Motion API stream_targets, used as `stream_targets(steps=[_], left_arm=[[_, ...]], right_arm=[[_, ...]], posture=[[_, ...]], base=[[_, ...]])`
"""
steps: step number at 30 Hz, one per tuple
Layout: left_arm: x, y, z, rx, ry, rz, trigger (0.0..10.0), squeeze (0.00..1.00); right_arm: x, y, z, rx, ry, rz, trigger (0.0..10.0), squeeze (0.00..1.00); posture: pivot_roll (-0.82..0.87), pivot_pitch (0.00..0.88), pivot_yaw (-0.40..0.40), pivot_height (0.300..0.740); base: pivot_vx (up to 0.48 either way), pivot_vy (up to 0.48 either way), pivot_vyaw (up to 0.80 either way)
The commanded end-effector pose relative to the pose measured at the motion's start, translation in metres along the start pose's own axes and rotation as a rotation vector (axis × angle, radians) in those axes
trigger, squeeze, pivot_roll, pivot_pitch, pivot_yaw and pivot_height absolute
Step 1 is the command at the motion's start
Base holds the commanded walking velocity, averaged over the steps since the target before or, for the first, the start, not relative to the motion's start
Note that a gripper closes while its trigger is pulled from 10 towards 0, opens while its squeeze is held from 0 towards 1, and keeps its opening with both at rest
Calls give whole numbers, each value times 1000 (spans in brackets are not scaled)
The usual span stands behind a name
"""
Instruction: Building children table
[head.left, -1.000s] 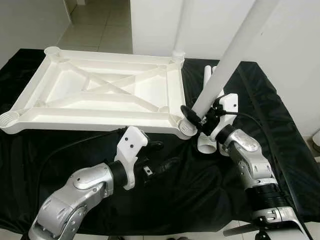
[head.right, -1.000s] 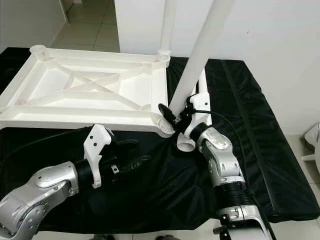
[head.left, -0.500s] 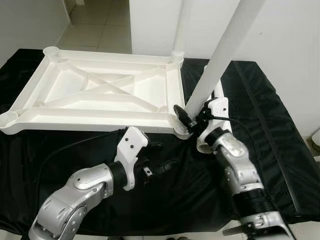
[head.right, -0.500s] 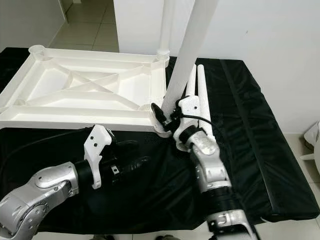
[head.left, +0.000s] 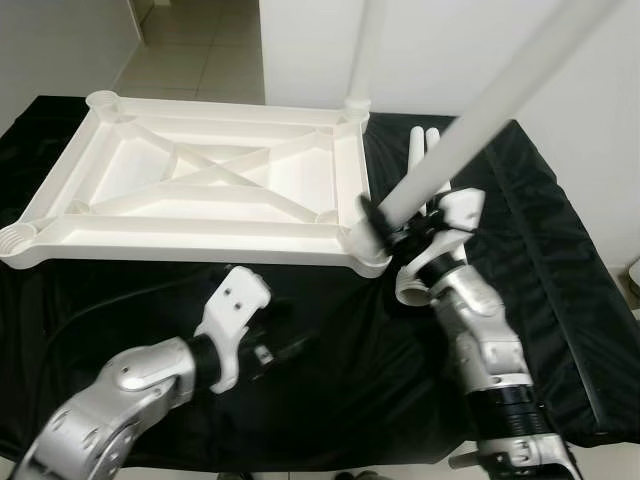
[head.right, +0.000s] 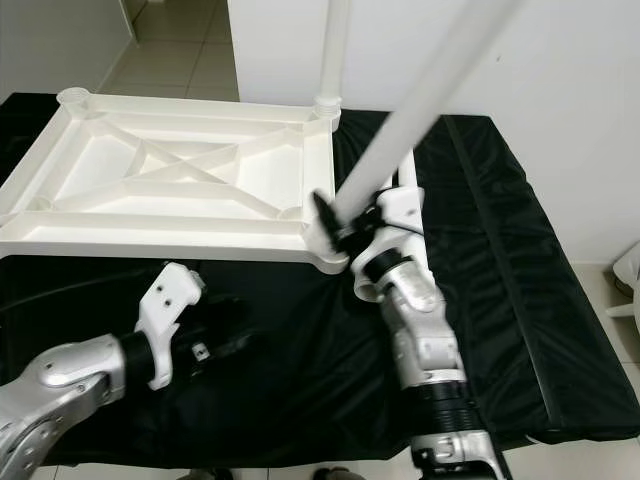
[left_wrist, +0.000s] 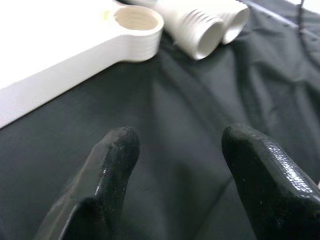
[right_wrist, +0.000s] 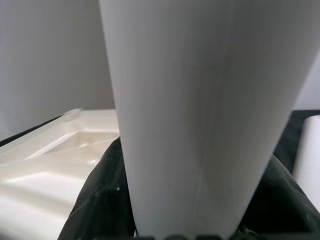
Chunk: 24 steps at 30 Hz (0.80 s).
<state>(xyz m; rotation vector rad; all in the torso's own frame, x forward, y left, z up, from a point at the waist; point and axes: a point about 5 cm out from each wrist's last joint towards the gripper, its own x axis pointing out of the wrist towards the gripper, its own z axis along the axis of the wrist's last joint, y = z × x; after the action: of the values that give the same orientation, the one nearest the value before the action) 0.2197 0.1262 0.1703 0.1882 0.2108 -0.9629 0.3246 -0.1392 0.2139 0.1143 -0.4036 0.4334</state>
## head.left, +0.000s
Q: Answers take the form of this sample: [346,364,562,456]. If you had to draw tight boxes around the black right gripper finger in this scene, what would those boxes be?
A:
[360,196,397,251]

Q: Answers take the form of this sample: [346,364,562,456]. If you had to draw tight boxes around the white tapered plastic table leg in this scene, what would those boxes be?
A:
[343,0,386,113]
[395,126,433,307]
[424,127,456,216]
[378,0,626,229]

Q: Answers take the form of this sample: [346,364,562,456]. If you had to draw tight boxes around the white plastic children table top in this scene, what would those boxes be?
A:
[0,90,393,278]

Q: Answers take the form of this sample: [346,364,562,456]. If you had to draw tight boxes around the black table cloth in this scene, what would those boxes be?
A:
[0,95,640,471]

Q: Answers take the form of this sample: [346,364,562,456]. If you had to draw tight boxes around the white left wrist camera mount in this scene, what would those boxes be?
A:
[193,265,273,394]

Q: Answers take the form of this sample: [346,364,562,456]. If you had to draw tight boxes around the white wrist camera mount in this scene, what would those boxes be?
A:
[193,265,273,394]
[435,188,488,256]

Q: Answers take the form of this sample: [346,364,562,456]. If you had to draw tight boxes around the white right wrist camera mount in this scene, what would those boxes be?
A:
[435,188,488,256]

